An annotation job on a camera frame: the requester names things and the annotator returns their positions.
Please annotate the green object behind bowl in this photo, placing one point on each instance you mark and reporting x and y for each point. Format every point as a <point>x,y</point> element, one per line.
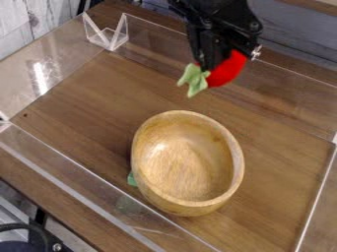
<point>131,180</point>

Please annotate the black clamp with screw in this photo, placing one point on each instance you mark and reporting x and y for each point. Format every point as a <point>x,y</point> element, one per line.
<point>44,240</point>

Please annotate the wooden bowl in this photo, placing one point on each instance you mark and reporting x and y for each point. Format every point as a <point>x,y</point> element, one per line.
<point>188,163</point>

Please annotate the red plush strawberry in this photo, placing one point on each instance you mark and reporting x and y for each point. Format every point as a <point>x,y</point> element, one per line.
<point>201,80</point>

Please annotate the clear acrylic corner bracket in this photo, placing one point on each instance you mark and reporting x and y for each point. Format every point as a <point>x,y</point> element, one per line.
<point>107,38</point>

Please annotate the clear acrylic barrier wall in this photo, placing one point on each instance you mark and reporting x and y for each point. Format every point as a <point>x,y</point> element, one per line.
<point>77,100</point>

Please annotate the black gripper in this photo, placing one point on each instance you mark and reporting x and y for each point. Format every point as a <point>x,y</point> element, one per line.
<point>220,25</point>

